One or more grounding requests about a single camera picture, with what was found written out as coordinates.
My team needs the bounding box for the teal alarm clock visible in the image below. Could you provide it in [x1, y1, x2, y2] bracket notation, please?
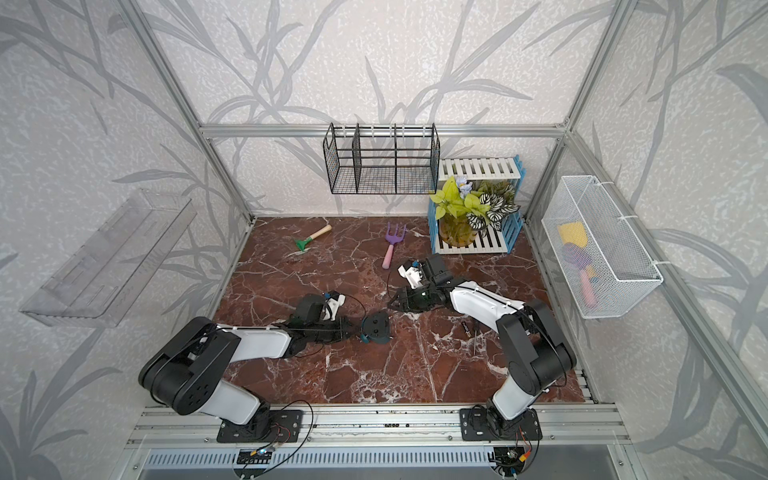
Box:
[360, 310, 391, 344]

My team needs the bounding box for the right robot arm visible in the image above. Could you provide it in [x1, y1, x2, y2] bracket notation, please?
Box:
[388, 255, 577, 424]

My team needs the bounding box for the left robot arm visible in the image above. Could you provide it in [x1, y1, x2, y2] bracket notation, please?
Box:
[138, 291, 356, 428]

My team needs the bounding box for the purple pink garden fork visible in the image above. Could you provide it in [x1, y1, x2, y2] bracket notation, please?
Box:
[382, 223, 407, 270]

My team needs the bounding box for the blue white slatted crate shelf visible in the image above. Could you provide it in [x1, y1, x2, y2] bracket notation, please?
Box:
[428, 155, 525, 254]

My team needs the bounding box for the glass vase with plants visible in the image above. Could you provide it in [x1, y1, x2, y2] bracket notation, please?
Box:
[430, 176, 519, 248]

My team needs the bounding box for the purple pink garden trowel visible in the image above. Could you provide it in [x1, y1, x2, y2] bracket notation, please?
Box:
[563, 242, 597, 308]

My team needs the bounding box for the yellow sponge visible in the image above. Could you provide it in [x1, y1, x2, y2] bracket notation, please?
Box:
[557, 221, 589, 249]

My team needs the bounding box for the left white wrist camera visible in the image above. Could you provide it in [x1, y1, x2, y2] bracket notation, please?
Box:
[321, 291, 346, 321]

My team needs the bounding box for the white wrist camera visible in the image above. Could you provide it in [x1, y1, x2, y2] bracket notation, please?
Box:
[321, 291, 346, 321]
[397, 260, 425, 289]

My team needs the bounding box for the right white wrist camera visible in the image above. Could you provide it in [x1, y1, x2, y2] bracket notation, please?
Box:
[397, 260, 425, 289]

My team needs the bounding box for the black base cable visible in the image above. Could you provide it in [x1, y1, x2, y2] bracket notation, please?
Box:
[233, 398, 315, 480]

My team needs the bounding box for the green rake wooden handle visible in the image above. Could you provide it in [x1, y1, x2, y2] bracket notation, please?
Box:
[295, 224, 332, 251]

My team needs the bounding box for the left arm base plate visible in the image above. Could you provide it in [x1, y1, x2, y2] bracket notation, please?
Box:
[216, 409, 303, 444]

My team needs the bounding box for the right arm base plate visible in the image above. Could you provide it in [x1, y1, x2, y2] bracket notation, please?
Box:
[459, 405, 543, 441]

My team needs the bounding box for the black wire wall basket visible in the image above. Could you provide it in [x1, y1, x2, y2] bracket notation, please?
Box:
[322, 124, 441, 195]

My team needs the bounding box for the white mesh wall basket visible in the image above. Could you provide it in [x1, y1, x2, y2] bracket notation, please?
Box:
[541, 175, 664, 319]

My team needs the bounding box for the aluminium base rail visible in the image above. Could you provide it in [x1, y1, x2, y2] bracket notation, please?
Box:
[126, 403, 632, 448]

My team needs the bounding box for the clear acrylic wall shelf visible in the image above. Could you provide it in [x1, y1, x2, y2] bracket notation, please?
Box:
[20, 188, 197, 328]

